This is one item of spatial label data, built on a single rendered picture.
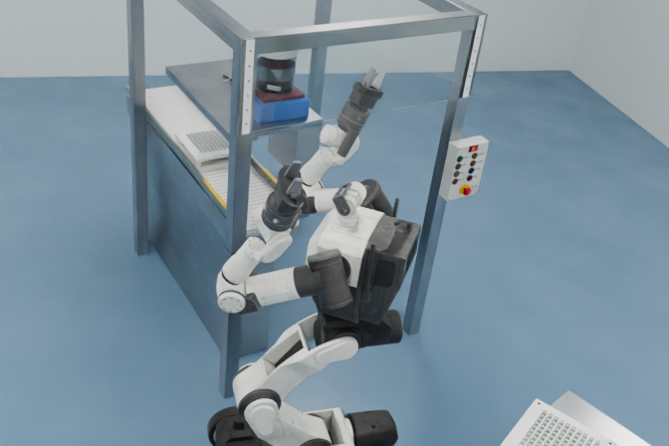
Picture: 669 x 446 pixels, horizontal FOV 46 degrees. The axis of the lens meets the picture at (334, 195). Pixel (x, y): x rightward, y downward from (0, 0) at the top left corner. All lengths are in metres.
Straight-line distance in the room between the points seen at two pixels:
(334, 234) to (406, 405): 1.40
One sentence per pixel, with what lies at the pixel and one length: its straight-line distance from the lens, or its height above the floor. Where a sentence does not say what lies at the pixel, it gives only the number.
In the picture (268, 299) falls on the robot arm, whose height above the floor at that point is 1.10.
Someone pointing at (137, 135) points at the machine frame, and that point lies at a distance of 3.86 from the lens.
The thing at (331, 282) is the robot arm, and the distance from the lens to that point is 2.16.
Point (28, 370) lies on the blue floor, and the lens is 3.66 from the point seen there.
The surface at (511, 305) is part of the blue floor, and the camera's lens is 4.22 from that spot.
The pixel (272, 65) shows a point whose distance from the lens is 2.63.
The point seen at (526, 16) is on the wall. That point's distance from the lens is 7.05.
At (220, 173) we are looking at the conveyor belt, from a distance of 3.38.
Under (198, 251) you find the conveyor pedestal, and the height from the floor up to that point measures 0.38.
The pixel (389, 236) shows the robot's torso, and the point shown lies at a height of 1.22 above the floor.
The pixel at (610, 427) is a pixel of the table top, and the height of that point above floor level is 0.83.
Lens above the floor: 2.51
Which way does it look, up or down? 31 degrees down
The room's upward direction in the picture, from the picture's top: 7 degrees clockwise
